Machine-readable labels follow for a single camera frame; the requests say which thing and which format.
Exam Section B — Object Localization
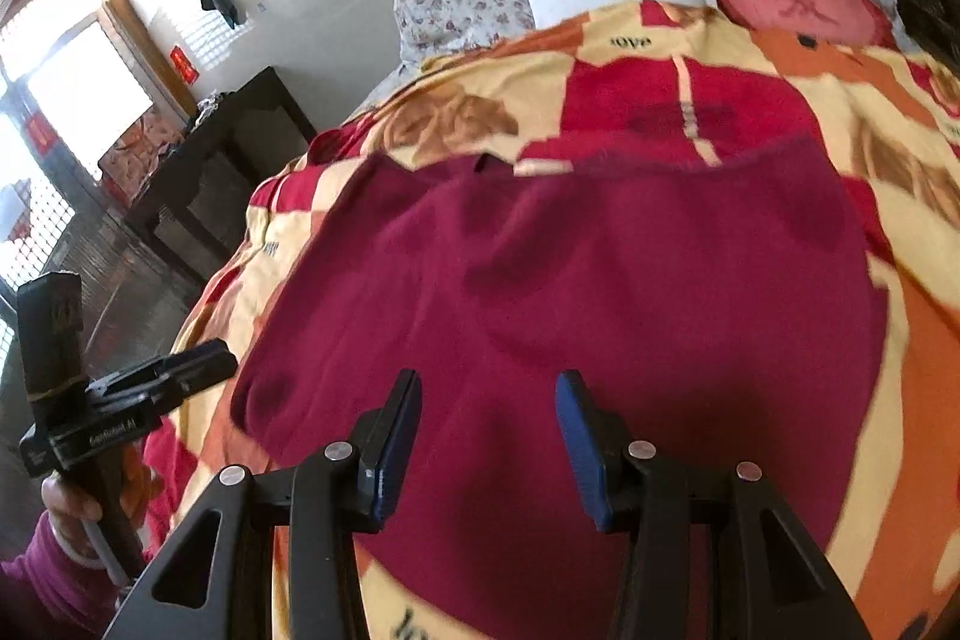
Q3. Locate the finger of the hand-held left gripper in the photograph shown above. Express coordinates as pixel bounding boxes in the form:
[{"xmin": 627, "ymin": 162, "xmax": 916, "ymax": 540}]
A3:
[{"xmin": 86, "ymin": 340, "xmax": 239, "ymax": 417}]

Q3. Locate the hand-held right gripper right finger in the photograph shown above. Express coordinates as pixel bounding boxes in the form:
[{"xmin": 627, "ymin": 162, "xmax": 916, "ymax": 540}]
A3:
[{"xmin": 553, "ymin": 370, "xmax": 860, "ymax": 640}]

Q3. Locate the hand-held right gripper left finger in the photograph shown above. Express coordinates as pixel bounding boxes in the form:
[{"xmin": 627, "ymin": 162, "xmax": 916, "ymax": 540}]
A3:
[{"xmin": 97, "ymin": 368, "xmax": 423, "ymax": 640}]

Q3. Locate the maroon shirt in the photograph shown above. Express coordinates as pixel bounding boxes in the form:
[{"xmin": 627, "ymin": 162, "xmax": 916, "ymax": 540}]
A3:
[{"xmin": 229, "ymin": 134, "xmax": 890, "ymax": 640}]

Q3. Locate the person's left forearm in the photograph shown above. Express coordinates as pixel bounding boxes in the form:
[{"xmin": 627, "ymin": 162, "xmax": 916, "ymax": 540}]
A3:
[{"xmin": 0, "ymin": 512, "xmax": 132, "ymax": 640}]

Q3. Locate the person's left hand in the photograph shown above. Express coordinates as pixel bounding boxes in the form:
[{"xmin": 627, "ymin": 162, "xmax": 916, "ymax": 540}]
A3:
[{"xmin": 39, "ymin": 470, "xmax": 107, "ymax": 567}]

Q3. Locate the orange patterned box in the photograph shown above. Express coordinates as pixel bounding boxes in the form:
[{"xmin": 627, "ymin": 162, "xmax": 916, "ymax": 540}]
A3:
[{"xmin": 97, "ymin": 111, "xmax": 188, "ymax": 202}]

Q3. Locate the dark wooden table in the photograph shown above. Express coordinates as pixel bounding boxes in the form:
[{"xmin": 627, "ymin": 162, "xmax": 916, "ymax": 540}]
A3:
[{"xmin": 124, "ymin": 66, "xmax": 320, "ymax": 289}]

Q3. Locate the window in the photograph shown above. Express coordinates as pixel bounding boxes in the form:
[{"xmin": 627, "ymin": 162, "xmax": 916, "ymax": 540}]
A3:
[{"xmin": 0, "ymin": 0, "xmax": 158, "ymax": 139}]

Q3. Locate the red orange printed blanket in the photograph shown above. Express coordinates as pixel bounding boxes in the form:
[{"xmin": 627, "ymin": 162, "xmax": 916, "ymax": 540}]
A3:
[{"xmin": 139, "ymin": 0, "xmax": 960, "ymax": 640}]

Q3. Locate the red paper wall sign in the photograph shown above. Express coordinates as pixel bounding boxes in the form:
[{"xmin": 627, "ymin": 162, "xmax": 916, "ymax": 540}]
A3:
[{"xmin": 169, "ymin": 46, "xmax": 202, "ymax": 86}]

